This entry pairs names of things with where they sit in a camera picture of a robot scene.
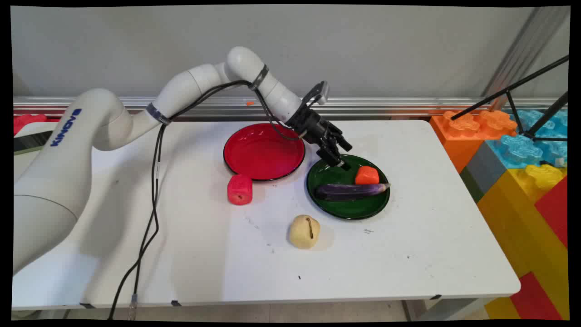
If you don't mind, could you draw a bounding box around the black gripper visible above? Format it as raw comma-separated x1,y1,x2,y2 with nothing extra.
286,105,354,172

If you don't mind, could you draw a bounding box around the purple toy eggplant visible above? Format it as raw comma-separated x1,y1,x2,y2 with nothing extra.
315,183,391,202

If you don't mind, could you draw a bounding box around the orange toy block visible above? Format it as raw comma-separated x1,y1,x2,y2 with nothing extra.
355,166,380,186

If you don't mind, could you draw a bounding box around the green round plate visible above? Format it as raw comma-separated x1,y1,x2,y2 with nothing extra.
306,154,391,221

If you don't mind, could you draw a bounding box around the red round plate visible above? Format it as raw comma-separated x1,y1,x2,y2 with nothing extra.
223,123,306,182

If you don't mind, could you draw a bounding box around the yellow toy potato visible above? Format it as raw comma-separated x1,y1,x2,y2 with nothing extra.
289,215,321,249

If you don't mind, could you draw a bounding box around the red toy apple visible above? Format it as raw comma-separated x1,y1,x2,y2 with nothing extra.
227,174,253,206

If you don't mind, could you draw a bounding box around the orange giant building block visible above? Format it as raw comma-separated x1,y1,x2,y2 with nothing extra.
430,110,518,174

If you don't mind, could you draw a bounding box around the dark green giant building block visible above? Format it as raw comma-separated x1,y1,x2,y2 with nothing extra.
459,167,485,203

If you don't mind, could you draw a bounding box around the grey giant building block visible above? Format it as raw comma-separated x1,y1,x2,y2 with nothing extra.
465,141,510,197

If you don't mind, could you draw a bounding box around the translucent blue giant building block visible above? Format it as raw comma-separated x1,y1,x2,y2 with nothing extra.
485,109,569,169

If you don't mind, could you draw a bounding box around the black tripod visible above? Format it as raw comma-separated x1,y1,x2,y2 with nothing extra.
451,55,569,142

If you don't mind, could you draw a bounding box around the yellow giant building block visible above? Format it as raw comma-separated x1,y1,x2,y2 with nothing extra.
477,163,569,320

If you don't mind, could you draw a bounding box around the red giant building block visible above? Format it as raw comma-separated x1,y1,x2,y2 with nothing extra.
534,176,569,249
510,272,564,321

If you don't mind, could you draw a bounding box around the dark flat tablet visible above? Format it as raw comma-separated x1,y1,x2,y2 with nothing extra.
14,131,54,156

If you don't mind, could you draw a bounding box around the red object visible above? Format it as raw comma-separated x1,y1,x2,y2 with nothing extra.
14,114,60,136

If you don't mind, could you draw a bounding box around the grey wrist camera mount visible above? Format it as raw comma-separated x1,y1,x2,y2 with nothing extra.
301,81,330,108

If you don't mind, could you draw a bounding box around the aluminium rail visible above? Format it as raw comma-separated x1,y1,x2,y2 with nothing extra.
14,96,568,120

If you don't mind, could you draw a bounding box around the grey strap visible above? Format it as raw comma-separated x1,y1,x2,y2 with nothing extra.
251,65,269,91
146,103,172,126

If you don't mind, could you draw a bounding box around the aluminium post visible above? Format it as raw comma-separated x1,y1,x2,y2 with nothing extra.
481,6,571,109

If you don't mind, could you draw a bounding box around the black cable with clear plug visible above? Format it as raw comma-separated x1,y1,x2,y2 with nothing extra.
128,254,142,318

